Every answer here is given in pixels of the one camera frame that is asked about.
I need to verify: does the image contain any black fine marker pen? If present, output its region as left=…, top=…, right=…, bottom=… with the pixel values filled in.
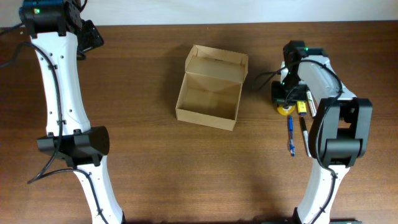
left=300, top=116, right=311, bottom=157

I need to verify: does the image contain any yellow tape roll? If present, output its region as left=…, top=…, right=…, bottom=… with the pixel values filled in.
left=277, top=105, right=295, bottom=116

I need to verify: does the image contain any brown cardboard box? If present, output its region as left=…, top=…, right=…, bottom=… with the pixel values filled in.
left=175, top=45, right=248, bottom=131

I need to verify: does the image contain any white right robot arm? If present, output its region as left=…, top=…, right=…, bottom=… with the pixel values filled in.
left=271, top=40, right=373, bottom=223

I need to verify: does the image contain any blue ballpoint pen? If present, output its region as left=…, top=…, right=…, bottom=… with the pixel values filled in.
left=288, top=115, right=295, bottom=157

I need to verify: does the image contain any black white marker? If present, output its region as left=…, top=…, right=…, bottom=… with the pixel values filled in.
left=306, top=90, right=317, bottom=118

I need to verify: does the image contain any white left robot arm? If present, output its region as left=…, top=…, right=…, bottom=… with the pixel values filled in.
left=19, top=0, right=126, bottom=223

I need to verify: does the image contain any yellow highlighter marker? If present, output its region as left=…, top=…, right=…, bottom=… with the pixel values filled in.
left=297, top=101, right=307, bottom=116

